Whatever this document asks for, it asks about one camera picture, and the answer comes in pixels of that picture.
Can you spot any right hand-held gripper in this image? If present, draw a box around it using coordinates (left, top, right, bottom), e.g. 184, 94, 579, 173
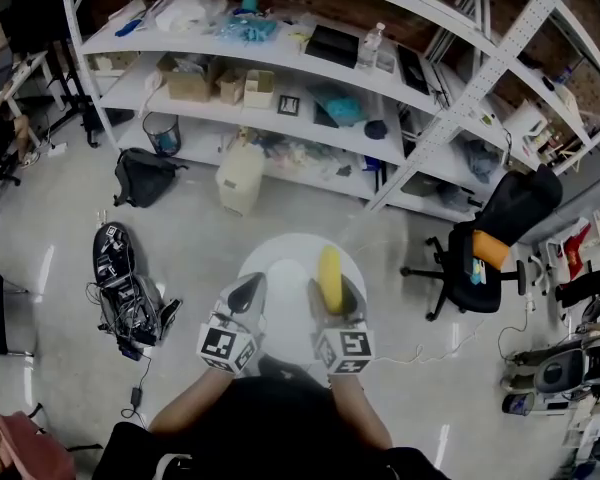
307, 274, 377, 376

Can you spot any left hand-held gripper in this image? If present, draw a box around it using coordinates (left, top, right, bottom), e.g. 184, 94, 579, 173
196, 273, 269, 377

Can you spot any yellow banana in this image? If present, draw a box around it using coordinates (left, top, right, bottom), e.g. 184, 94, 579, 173
318, 245, 345, 315

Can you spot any white plate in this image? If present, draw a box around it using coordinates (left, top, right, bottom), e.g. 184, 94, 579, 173
265, 259, 310, 299

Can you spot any person's left forearm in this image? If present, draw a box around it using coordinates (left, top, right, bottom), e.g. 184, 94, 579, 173
149, 367, 237, 435

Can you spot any person's right forearm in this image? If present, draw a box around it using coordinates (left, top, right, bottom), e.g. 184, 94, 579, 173
328, 372, 395, 453

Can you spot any cream lidded waste bin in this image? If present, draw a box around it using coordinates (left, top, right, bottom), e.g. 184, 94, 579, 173
214, 141, 267, 218

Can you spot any person's body in dark clothes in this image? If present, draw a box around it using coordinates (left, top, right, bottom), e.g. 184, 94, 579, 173
92, 355, 452, 480

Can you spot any pile of light cloth gloves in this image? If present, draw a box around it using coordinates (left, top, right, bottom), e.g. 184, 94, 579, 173
262, 135, 356, 182

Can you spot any black oval equipment case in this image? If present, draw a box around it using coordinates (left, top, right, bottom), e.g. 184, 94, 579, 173
91, 220, 135, 289

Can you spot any black backpack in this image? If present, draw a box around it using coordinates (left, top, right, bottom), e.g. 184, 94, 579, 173
112, 146, 190, 210

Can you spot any orange cushion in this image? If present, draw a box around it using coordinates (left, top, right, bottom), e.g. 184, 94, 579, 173
471, 229, 511, 270

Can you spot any black mesh waste bin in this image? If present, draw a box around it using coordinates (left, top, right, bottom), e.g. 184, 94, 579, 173
141, 111, 183, 158

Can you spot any teal cloth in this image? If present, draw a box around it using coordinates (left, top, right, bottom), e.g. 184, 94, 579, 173
307, 82, 370, 128

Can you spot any small black framed sign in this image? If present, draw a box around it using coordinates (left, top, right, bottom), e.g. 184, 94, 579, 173
276, 93, 302, 118

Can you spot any gray cloth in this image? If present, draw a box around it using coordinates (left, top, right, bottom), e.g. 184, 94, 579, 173
462, 139, 502, 185

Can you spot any small white box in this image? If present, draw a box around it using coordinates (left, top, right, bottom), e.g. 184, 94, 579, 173
242, 68, 277, 110

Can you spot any small cardboard box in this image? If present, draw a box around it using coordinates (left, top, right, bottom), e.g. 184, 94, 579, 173
214, 66, 248, 106

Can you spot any blue mesh bin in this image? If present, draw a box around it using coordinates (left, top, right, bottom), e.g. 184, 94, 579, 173
501, 391, 537, 418

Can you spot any black office chair with armrests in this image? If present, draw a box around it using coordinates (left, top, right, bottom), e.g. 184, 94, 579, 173
401, 162, 565, 323

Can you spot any large cardboard box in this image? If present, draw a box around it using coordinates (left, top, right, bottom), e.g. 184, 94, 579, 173
156, 52, 227, 104

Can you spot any gray round device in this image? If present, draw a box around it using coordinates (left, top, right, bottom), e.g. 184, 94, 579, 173
533, 349, 587, 395

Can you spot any black laptop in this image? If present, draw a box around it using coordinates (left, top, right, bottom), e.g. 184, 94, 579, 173
396, 44, 432, 98

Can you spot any red cloth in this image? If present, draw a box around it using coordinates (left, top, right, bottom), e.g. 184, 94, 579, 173
561, 221, 595, 283

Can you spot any wide white metal shelving unit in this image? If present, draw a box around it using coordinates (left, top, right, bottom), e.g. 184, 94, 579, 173
59, 0, 486, 214

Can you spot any black flat box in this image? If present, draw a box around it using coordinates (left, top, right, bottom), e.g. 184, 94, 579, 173
303, 23, 361, 70

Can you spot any clear water bottle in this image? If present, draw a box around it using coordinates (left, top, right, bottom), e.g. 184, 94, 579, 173
356, 21, 387, 70

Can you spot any white kettle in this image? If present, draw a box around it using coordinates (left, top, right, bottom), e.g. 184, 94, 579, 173
502, 100, 550, 142

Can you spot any pile of blue gloves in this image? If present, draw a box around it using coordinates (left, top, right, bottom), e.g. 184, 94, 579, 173
218, 14, 280, 45

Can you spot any red chair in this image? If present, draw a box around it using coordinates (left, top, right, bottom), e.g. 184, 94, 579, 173
0, 402, 77, 480

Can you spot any white plastic bag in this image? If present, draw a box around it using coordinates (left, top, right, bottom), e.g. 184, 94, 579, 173
152, 0, 230, 33

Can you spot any white desk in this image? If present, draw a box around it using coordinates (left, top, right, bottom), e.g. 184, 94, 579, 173
0, 50, 67, 119

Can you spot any black screen on stand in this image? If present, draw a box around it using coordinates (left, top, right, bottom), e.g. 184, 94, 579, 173
0, 0, 104, 149

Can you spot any gray device with tangled cables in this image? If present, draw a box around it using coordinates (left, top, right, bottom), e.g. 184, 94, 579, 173
95, 272, 184, 349

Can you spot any white floor cable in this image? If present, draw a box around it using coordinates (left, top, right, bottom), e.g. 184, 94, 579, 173
372, 317, 486, 365

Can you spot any black floor cable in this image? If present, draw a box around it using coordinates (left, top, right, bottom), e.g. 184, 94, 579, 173
120, 352, 154, 432

